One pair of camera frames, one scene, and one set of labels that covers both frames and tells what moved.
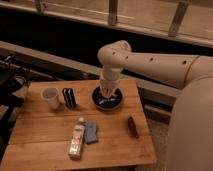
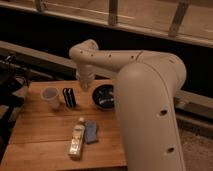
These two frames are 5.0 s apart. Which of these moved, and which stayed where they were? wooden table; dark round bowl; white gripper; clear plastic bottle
Moved: white gripper
Stayed: clear plastic bottle; dark round bowl; wooden table
